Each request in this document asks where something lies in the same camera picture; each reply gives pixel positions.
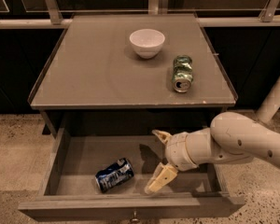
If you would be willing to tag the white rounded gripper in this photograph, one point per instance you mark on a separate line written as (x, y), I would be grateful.
(178, 150)

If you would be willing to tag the blue pepsi can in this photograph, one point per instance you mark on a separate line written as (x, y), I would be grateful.
(116, 174)

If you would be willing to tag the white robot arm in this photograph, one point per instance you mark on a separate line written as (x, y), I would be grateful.
(231, 138)

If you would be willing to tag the brass drawer knob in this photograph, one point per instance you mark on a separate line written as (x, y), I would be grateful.
(134, 219)

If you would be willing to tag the open grey top drawer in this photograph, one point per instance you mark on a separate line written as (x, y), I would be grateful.
(69, 191)

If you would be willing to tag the green crushed soda can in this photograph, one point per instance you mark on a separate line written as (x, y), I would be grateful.
(182, 77)

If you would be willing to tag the grey cabinet counter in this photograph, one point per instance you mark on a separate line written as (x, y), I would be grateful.
(95, 67)

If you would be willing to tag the white ceramic bowl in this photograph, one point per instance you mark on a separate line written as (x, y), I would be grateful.
(147, 43)

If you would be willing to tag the metal railing frame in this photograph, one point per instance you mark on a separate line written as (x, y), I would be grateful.
(209, 13)

